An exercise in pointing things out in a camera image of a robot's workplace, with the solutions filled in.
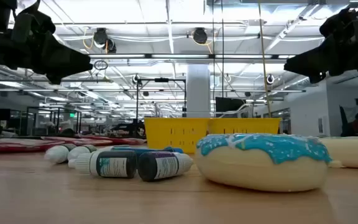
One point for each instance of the teal label dropper bottle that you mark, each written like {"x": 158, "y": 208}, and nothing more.
{"x": 110, "y": 164}

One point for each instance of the black monitor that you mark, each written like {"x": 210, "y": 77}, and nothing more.
{"x": 228, "y": 104}

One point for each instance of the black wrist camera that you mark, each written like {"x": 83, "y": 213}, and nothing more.
{"x": 337, "y": 25}
{"x": 33, "y": 21}

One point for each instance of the cream donut toy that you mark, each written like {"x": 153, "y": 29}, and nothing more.
{"x": 356, "y": 152}

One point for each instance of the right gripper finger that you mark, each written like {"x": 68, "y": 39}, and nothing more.
{"x": 315, "y": 73}
{"x": 315, "y": 57}

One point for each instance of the yellow slotted plastic basket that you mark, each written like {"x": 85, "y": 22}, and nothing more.
{"x": 244, "y": 126}
{"x": 172, "y": 133}

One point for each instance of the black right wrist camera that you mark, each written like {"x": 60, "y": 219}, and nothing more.
{"x": 337, "y": 25}

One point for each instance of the blue frosted donut toy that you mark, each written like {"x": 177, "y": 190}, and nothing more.
{"x": 259, "y": 168}

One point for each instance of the white building pillar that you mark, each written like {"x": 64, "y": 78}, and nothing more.
{"x": 197, "y": 90}

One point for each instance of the purple label dropper bottle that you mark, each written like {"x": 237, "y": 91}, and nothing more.
{"x": 163, "y": 165}

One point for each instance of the black metal stand frame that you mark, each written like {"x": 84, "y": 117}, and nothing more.
{"x": 137, "y": 105}

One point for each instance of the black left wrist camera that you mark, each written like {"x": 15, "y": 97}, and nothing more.
{"x": 33, "y": 21}

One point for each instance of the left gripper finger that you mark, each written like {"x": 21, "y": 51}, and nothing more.
{"x": 57, "y": 73}
{"x": 61, "y": 54}

